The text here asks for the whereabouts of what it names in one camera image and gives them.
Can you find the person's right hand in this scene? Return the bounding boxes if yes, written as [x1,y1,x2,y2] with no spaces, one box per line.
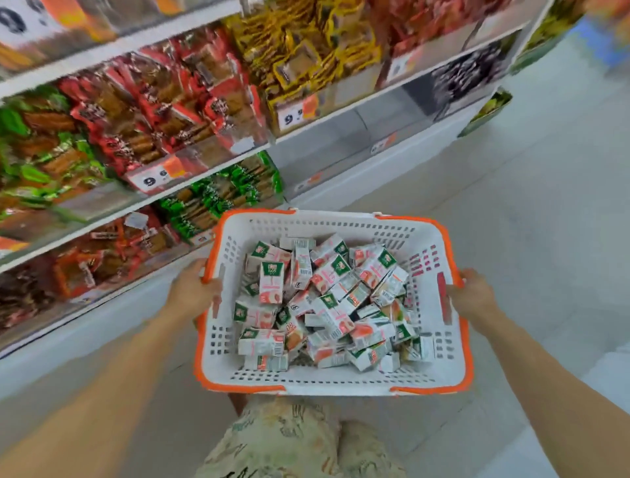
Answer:
[445,269,501,324]

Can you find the person's left hand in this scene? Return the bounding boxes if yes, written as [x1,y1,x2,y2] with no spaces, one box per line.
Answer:
[165,258,225,322]

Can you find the white basket with orange rim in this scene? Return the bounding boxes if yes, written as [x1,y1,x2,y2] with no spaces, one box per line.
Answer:
[193,208,475,397]

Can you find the person's right forearm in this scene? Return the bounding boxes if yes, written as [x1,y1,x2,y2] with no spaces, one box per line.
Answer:
[465,306,630,478]

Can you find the person's left forearm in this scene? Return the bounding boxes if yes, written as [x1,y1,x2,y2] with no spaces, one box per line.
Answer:
[0,301,199,478]

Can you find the row of green biscuit packets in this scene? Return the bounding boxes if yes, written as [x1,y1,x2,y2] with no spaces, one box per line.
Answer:
[157,151,285,243]

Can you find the row of orange biscuit packets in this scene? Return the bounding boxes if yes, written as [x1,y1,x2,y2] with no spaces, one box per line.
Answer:
[49,207,184,297]

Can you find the pile of small drink cartons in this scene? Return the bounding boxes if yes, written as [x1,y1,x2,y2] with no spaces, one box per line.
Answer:
[233,234,436,373]

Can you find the white and orange price tag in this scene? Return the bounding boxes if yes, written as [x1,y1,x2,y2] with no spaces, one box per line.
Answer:
[370,133,398,155]
[129,156,189,194]
[277,95,322,132]
[294,172,324,195]
[385,48,425,83]

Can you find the white shelf unit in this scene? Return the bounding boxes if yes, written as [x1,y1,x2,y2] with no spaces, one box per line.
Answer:
[0,0,554,400]

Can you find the patterned beige shorts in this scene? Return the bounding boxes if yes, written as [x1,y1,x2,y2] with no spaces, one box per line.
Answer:
[196,395,407,478]

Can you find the hanging green packets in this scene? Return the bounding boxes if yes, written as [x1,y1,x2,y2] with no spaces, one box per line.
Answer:
[511,0,585,76]
[458,88,514,139]

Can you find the row of dark brown packets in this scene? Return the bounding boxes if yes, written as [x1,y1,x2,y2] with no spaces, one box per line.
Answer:
[0,266,56,332]

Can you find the stack of red snack packets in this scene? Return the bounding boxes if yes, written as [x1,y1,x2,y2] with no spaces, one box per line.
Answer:
[58,25,267,174]

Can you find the row of black packets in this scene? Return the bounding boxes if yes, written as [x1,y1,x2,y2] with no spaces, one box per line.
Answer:
[430,41,507,108]

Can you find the stack of green snack packets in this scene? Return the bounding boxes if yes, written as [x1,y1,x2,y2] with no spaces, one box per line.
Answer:
[0,85,108,220]

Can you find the stack of yellow snack packets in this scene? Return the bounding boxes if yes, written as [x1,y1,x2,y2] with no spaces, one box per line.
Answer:
[224,0,386,115]

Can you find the row of red-orange packets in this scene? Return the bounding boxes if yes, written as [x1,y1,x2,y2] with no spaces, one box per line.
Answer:
[373,0,515,51]

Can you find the blue object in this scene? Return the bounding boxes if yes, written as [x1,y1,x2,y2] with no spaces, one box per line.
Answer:
[580,14,630,67]

